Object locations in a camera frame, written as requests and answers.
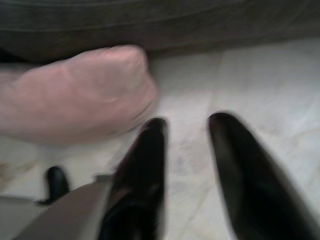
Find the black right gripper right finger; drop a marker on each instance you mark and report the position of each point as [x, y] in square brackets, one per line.
[252, 195]

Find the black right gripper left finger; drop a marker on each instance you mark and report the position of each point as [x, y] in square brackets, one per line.
[140, 190]

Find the pink cat face pillow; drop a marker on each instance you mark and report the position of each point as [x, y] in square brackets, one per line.
[75, 95]

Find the brown fabric sofa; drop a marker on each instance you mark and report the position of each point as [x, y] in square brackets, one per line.
[175, 22]

